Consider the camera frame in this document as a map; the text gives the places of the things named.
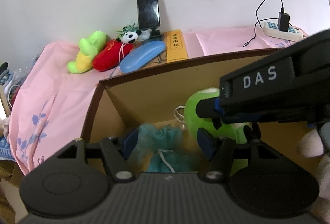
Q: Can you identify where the blue glasses case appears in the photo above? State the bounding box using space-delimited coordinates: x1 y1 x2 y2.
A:
119 40 166 73

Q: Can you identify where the small panda plush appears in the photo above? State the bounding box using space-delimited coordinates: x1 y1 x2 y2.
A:
116 24 142 44

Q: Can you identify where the red plush chili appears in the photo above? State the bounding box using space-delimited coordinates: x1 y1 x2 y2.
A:
92 39 133 72

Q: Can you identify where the green yellow plush toy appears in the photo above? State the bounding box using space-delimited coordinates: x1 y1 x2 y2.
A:
67 31 107 74

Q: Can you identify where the teal mesh bath sponge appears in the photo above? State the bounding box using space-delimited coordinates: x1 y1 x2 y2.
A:
127 123 201 173

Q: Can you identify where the green bean plush toy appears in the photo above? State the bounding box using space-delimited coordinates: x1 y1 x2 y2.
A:
184 87 251 171

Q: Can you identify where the black smartphone on stand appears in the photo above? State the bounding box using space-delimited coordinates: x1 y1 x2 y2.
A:
137 0 164 40

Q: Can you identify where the white power strip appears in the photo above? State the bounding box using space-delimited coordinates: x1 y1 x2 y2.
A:
262 21 304 42

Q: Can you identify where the yellow book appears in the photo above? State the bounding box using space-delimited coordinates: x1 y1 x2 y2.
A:
144 29 190 66

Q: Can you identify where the black charging cable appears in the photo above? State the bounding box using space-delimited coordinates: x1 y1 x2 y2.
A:
242 0 286 48

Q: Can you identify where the black charger plug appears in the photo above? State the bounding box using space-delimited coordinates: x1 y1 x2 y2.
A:
277 7 290 32

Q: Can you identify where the brown cardboard box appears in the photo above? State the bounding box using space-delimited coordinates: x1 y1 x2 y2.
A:
80 47 330 176

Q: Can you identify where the person's hand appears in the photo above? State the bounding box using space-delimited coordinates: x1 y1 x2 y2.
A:
295 127 330 200

